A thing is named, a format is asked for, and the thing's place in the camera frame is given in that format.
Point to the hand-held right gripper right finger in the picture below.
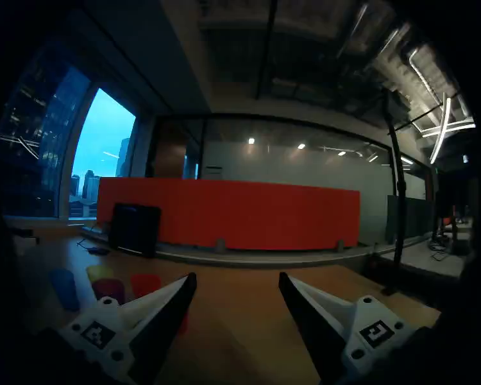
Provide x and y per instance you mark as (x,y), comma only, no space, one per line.
(360,325)

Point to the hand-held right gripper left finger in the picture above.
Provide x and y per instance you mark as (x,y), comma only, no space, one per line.
(116,321)

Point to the purple plastic cup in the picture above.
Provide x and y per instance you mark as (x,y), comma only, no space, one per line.
(110,289)

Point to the red plastic cup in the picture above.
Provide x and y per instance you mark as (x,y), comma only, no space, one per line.
(145,284)

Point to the yellow plastic cup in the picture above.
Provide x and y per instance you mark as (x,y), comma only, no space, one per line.
(99,273)

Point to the blue plastic cup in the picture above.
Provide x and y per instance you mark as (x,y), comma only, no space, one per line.
(65,288)

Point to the black monitor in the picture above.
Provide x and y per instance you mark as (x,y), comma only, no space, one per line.
(134,230)

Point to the black pole stand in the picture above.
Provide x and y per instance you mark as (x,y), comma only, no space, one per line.
(399,192)

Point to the red desk screen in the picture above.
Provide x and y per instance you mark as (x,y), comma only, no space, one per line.
(228,214)

